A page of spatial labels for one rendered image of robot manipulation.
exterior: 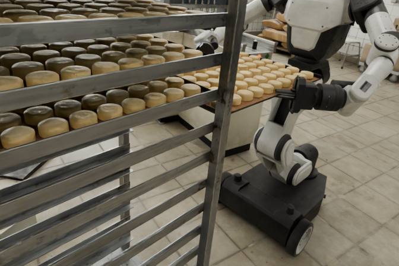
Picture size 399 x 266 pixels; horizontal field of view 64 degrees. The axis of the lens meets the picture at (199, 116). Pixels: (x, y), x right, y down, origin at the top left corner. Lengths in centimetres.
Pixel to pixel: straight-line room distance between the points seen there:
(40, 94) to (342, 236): 188
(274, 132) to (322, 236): 74
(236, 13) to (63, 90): 39
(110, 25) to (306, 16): 113
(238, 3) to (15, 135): 49
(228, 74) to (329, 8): 84
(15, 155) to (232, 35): 48
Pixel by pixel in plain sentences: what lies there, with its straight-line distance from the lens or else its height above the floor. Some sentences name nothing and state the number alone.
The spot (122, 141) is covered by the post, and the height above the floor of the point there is 72.
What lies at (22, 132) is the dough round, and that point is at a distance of 60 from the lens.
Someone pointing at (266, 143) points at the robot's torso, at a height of 57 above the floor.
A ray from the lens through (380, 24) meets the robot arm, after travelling 141.
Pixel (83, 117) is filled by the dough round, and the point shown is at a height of 106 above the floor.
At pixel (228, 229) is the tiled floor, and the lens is 192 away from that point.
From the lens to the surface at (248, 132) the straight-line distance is 251.
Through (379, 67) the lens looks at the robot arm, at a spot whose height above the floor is 108.
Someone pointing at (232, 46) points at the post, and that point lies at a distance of 73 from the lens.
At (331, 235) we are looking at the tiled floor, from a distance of 210.
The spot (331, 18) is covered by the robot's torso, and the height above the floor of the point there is 118.
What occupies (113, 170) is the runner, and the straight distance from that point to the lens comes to 66.
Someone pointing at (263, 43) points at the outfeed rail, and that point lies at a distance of 239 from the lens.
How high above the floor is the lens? 133
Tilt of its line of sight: 25 degrees down
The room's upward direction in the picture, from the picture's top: 6 degrees clockwise
